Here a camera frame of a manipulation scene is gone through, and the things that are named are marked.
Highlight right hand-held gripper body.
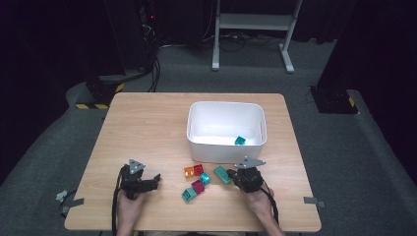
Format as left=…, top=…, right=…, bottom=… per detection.
left=232, top=155, right=268, bottom=194

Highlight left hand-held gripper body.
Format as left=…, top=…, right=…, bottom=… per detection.
left=119, top=158, right=155, bottom=201

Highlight green toy block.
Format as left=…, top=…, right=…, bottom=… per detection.
left=213, top=165, right=232, bottom=185

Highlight magenta toy block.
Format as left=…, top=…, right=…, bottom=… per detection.
left=191, top=179, right=207, bottom=195

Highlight white plastic bin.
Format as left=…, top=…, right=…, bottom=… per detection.
left=186, top=100, right=268, bottom=165

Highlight person's left hand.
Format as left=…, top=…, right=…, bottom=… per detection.
left=115, top=189, right=149, bottom=228

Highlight person's right hand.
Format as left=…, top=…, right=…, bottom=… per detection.
left=242, top=188, right=276, bottom=228

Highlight grey tape piece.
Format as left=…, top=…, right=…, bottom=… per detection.
left=60, top=197, right=86, bottom=214
left=303, top=196, right=327, bottom=209

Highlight black stand base striped tape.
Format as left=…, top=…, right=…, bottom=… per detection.
left=75, top=75, right=126, bottom=111

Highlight dark equipment rack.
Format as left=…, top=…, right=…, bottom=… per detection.
left=104, top=0, right=161, bottom=72

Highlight black curtain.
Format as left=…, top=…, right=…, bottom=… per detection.
left=316, top=0, right=417, bottom=185
left=0, top=0, right=126, bottom=195

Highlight white metal stand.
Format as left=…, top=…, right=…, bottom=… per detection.
left=211, top=0, right=303, bottom=75

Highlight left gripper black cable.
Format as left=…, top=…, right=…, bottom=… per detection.
left=111, top=178, right=122, bottom=236

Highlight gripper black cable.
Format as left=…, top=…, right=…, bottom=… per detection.
left=111, top=178, right=122, bottom=236
left=260, top=181, right=280, bottom=227

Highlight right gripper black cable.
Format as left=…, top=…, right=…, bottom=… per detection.
left=260, top=181, right=280, bottom=227

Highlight black floor cable bundle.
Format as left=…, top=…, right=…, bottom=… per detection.
left=146, top=55, right=162, bottom=93

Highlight black cables under stand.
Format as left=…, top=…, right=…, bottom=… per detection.
left=160, top=30, right=286, bottom=53

